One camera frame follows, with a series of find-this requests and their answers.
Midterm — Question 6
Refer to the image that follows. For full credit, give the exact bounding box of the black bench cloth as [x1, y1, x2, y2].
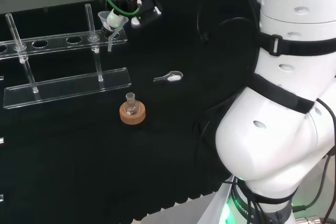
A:
[0, 0, 261, 221]

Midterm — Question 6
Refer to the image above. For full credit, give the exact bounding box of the translucent plastic funnel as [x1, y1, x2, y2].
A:
[97, 10, 129, 52]

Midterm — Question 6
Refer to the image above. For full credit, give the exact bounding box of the brown cork ring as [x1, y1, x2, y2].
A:
[119, 102, 146, 125]

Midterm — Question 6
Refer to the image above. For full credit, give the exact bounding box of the black base cable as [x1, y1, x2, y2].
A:
[316, 98, 336, 224]

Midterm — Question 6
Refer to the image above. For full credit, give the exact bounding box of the small glass round-bottom flask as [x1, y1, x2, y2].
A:
[124, 92, 139, 116]

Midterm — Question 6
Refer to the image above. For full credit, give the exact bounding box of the clear acrylic funnel stand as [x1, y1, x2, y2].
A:
[0, 3, 132, 110]

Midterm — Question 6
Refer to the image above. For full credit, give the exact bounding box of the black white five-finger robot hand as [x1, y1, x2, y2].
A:
[101, 0, 164, 31]

